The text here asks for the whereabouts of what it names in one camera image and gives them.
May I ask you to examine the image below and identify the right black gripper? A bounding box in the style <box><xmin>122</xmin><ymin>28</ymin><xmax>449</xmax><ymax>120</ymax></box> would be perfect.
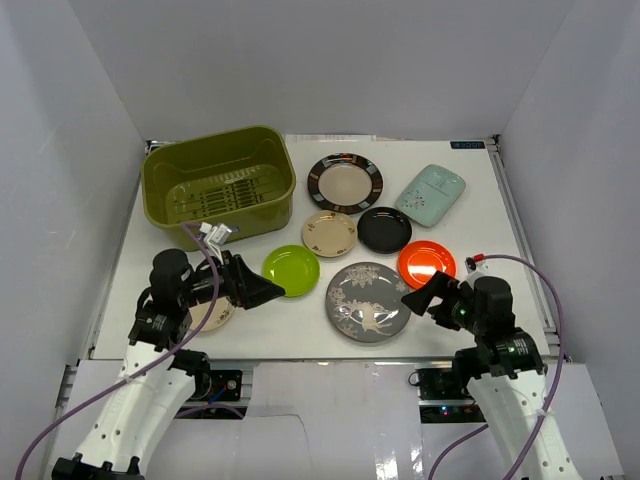
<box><xmin>401</xmin><ymin>271</ymin><xmax>485</xmax><ymax>335</ymax></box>

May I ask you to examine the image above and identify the light blue rectangular dish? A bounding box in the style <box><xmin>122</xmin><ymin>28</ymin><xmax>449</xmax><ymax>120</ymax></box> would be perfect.
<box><xmin>395</xmin><ymin>164</ymin><xmax>466</xmax><ymax>227</ymax></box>

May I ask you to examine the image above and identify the small beige patterned plate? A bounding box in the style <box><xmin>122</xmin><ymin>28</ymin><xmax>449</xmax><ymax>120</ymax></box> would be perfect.
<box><xmin>302</xmin><ymin>210</ymin><xmax>357</xmax><ymax>258</ymax></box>

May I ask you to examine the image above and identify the grey deer pattern plate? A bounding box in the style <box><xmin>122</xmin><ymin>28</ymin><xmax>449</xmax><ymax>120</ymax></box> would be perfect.
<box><xmin>325</xmin><ymin>262</ymin><xmax>411</xmax><ymax>344</ymax></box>

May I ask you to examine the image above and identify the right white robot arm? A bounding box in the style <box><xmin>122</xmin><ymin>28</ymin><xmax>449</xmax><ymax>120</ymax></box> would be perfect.
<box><xmin>402</xmin><ymin>271</ymin><xmax>580</xmax><ymax>479</ymax></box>

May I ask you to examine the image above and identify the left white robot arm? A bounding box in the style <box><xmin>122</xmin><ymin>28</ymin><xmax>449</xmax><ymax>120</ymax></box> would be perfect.
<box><xmin>51</xmin><ymin>249</ymin><xmax>285</xmax><ymax>479</ymax></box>

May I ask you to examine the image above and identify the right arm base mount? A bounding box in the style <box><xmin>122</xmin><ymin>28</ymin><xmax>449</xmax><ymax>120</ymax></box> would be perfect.
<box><xmin>407</xmin><ymin>368</ymin><xmax>485</xmax><ymax>424</ymax></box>

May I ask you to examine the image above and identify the dark-rimmed beige centre plate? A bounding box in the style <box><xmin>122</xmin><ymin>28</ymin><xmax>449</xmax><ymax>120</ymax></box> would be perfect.
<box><xmin>307</xmin><ymin>153</ymin><xmax>384</xmax><ymax>215</ymax></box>

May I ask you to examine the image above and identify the lime green plate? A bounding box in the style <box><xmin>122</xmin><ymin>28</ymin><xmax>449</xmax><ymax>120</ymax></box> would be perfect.
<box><xmin>262</xmin><ymin>245</ymin><xmax>320</xmax><ymax>298</ymax></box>

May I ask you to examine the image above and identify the cream plate with black mark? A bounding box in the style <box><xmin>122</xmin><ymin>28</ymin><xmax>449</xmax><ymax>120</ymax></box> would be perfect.
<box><xmin>189</xmin><ymin>297</ymin><xmax>235</xmax><ymax>332</ymax></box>

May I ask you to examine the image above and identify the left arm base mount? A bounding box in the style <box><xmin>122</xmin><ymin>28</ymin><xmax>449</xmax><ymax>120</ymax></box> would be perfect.
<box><xmin>176</xmin><ymin>370</ymin><xmax>246</xmax><ymax>420</ymax></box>

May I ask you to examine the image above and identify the orange glossy plate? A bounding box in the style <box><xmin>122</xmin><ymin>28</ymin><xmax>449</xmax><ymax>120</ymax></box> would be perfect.
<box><xmin>397</xmin><ymin>240</ymin><xmax>457</xmax><ymax>290</ymax></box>

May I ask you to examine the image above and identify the black glossy plate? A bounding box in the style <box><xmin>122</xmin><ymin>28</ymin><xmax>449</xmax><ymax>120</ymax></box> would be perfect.
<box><xmin>357</xmin><ymin>207</ymin><xmax>413</xmax><ymax>254</ymax></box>

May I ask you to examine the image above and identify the olive green plastic bin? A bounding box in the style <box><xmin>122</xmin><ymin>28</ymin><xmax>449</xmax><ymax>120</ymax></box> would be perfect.
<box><xmin>141</xmin><ymin>126</ymin><xmax>296</xmax><ymax>251</ymax></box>

